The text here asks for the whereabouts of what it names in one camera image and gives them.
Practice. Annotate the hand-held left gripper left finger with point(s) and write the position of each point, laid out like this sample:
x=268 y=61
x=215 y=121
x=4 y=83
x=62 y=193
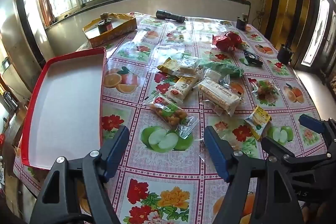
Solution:
x=118 y=150

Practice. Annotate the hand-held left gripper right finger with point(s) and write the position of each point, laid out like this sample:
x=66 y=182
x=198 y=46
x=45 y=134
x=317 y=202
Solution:
x=218 y=155

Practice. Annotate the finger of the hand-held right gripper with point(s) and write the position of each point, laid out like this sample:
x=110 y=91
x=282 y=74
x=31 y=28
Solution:
x=278 y=149
x=312 y=123

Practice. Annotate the yellow packet with green circle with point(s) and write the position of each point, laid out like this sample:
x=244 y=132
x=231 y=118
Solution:
x=257 y=120

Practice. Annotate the clear fried snack packet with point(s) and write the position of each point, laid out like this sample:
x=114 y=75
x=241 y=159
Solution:
x=265 y=88
x=168 y=112

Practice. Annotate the long clear cake packet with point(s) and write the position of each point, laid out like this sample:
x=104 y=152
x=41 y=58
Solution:
x=219 y=96

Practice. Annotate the red cardboard tray box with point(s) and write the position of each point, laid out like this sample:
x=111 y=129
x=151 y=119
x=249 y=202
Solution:
x=65 y=108

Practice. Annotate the long packet with red circle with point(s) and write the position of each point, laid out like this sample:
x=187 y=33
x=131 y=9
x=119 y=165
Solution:
x=182 y=86

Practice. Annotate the dark blue snack packet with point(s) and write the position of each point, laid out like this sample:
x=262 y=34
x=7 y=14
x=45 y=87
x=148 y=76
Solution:
x=252 y=58

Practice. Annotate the white snack packet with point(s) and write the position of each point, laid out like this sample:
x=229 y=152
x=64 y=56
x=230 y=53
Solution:
x=189 y=64

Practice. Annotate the floral fruit tablecloth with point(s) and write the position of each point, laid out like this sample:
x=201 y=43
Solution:
x=162 y=182

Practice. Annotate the black cup right edge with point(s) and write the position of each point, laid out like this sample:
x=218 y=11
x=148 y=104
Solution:
x=284 y=54

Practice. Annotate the green snack packet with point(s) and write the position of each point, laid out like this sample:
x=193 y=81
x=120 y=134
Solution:
x=225 y=69

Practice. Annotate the wooden glass-panel door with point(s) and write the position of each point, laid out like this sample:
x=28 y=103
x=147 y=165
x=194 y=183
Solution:
x=319 y=29

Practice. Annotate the yellow snack packet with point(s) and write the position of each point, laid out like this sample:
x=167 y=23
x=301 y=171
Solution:
x=168 y=66

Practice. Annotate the red foil snack bag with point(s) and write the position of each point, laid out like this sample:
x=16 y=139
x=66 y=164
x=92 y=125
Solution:
x=229 y=41

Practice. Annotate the yellow cardboard box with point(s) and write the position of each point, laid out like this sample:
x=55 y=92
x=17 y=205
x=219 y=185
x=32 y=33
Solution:
x=115 y=33

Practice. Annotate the small motor with cork wheel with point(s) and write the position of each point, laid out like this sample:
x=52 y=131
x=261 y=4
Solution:
x=105 y=27
x=241 y=22

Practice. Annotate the black flashlight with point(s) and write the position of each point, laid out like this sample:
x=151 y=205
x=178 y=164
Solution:
x=169 y=16

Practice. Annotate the white tower air conditioner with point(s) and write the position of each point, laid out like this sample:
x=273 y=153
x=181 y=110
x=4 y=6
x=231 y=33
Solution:
x=26 y=24

